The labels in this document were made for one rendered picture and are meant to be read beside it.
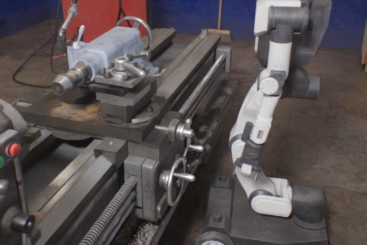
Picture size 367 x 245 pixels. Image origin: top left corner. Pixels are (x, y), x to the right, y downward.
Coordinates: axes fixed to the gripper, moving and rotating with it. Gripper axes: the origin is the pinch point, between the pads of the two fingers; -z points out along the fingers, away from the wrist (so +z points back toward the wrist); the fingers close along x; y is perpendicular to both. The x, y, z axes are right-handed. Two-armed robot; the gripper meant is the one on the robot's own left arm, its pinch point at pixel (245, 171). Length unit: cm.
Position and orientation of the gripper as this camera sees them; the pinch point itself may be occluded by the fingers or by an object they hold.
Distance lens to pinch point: 216.3
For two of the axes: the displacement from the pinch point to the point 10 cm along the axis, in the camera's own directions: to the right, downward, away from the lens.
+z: 1.9, -8.7, -4.6
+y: -1.8, 4.3, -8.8
